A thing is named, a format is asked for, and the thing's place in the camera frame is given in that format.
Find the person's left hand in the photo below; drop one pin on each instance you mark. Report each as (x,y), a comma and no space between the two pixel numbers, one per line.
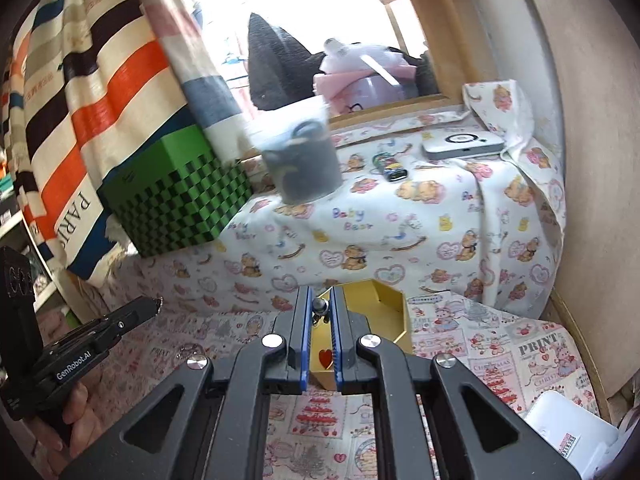
(85,410)

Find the patterned lighter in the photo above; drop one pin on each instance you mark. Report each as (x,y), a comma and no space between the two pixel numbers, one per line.
(390,167)

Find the gold octagonal box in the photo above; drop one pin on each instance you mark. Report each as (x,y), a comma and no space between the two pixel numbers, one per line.
(380,310)

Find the translucent plastic container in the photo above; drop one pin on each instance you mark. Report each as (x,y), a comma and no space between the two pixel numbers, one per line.
(300,170)

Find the pink cloth bundle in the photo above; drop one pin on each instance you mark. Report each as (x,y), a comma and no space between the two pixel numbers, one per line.
(350,85)

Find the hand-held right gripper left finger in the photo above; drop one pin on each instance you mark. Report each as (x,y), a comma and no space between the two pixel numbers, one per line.
(303,340)

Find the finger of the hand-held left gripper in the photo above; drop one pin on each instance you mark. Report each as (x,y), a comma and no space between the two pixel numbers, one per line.
(130,316)

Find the pastel plaid curtain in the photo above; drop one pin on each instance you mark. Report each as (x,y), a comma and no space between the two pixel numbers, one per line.
(210,90)

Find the pink printed mat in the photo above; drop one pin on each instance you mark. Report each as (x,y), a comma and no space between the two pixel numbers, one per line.
(475,340)

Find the brown wooden board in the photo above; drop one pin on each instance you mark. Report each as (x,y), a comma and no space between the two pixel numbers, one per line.
(600,160)

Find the flat white grey device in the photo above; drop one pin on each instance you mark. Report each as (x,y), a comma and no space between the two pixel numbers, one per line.
(460,146)

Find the striped woven curtain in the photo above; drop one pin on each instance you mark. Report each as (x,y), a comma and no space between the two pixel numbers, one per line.
(75,110)

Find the bear print white cloth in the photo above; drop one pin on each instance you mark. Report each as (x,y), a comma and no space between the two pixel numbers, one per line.
(400,230)

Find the dark cloth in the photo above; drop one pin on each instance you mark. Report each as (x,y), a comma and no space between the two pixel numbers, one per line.
(270,70)

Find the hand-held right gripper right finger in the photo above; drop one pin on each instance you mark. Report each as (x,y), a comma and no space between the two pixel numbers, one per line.
(337,340)

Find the green checkered box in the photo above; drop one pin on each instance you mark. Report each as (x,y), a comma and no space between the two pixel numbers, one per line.
(175,200)

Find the wooden window frame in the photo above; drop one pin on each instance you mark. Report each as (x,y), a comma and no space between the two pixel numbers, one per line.
(440,35)

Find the white box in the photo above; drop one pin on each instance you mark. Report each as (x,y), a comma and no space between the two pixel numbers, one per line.
(560,425)

